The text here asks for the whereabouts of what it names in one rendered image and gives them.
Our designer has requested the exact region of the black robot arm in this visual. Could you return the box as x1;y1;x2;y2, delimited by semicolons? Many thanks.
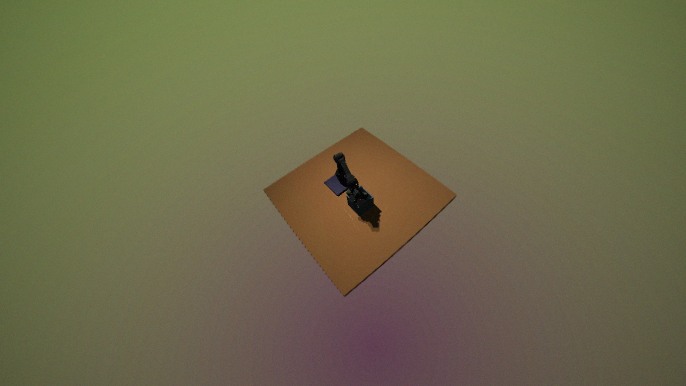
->
333;152;362;203

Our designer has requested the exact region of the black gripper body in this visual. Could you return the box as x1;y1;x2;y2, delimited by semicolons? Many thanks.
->
346;188;369;200

